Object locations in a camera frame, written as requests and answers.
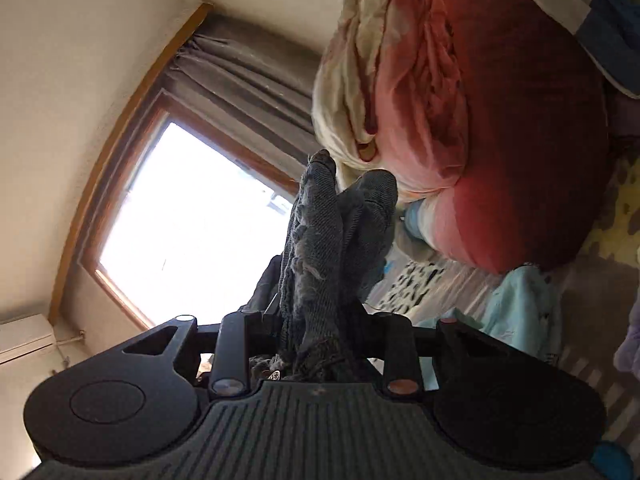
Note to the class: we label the cream floral quilt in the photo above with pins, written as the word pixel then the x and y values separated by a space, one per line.
pixel 350 85

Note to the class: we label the cartoon printed brown blanket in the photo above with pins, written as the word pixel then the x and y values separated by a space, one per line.
pixel 590 300

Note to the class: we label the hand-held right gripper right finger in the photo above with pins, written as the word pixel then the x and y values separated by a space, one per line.
pixel 395 350

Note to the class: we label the blue white plaid cloth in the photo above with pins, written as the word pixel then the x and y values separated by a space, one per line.
pixel 600 25

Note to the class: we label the pink red quilt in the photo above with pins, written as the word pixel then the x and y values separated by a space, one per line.
pixel 500 135

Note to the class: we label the white air conditioner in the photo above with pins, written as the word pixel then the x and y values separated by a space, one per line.
pixel 25 340

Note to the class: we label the grey curtain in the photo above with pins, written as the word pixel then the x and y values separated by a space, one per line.
pixel 250 75

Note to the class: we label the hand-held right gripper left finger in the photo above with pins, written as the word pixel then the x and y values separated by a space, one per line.
pixel 232 345

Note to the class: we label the light blue printed garment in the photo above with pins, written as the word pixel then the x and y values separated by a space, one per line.
pixel 525 310

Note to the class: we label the teal striped bedding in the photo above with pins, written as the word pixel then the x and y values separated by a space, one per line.
pixel 420 220

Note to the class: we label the blue denim jacket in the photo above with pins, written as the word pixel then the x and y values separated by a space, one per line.
pixel 320 240

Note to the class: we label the lavender folded clothes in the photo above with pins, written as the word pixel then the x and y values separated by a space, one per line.
pixel 631 345

